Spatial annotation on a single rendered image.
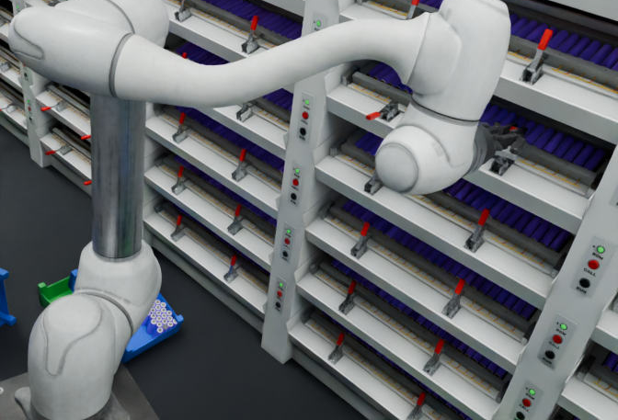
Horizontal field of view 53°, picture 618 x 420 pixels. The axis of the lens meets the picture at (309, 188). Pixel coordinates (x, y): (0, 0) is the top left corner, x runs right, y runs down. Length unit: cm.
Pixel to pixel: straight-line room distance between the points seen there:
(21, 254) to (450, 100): 179
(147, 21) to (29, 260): 138
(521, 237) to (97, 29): 89
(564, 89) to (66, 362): 101
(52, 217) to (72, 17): 159
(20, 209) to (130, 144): 141
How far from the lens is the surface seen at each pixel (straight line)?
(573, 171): 125
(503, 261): 134
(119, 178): 124
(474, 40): 85
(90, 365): 127
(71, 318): 126
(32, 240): 242
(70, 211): 254
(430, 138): 87
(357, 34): 88
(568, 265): 125
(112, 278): 135
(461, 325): 145
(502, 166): 124
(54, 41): 99
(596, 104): 116
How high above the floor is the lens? 145
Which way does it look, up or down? 32 degrees down
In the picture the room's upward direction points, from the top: 9 degrees clockwise
